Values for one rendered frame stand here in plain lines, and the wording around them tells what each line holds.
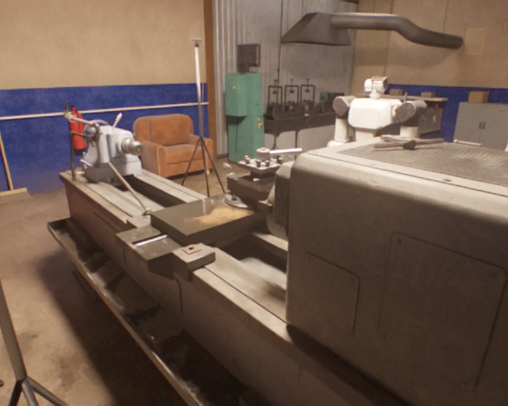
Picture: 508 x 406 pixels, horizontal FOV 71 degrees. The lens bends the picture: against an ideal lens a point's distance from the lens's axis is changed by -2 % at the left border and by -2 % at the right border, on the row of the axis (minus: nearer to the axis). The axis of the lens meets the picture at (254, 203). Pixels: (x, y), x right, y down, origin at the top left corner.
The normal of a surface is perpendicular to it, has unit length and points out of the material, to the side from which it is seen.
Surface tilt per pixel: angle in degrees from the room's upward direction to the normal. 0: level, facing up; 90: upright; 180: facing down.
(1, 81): 90
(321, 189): 90
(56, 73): 90
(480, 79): 90
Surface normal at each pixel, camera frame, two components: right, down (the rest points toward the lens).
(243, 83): 0.66, 0.26
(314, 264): -0.76, 0.22
